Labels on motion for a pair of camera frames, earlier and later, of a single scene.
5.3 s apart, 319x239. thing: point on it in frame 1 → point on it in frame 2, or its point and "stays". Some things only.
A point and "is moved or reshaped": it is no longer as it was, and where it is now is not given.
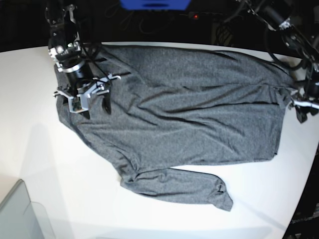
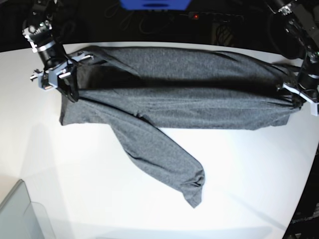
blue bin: x=155 y=5 stays
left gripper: x=80 y=81 → x=59 y=67
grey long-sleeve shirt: x=173 y=106 is moved or reshaped
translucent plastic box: x=21 y=218 stays
